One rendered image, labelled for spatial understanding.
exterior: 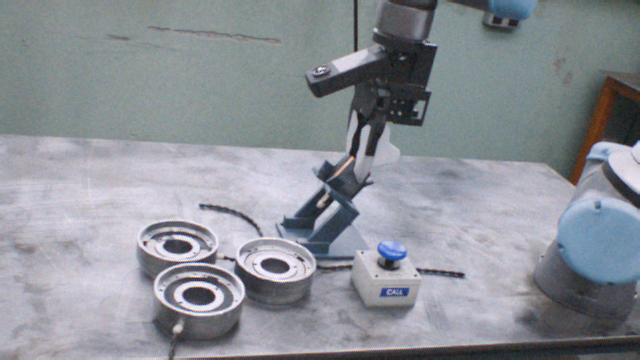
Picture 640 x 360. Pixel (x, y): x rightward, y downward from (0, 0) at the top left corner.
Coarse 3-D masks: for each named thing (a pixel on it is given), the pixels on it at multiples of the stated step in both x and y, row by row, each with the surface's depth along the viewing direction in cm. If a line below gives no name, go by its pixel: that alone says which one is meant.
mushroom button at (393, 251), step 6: (384, 240) 89; (390, 240) 89; (378, 246) 88; (384, 246) 88; (390, 246) 88; (396, 246) 88; (402, 246) 89; (378, 252) 88; (384, 252) 87; (390, 252) 87; (396, 252) 87; (402, 252) 87; (390, 258) 87; (396, 258) 87; (402, 258) 87
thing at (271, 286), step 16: (256, 240) 90; (272, 240) 91; (288, 240) 91; (240, 256) 88; (272, 256) 89; (304, 256) 90; (240, 272) 84; (272, 272) 90; (288, 272) 86; (256, 288) 83; (272, 288) 82; (288, 288) 83; (304, 288) 85
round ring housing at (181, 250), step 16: (160, 224) 90; (176, 224) 91; (192, 224) 91; (144, 240) 87; (176, 240) 89; (192, 240) 89; (144, 256) 83; (176, 256) 85; (192, 256) 86; (208, 256) 85; (144, 272) 85; (160, 272) 83
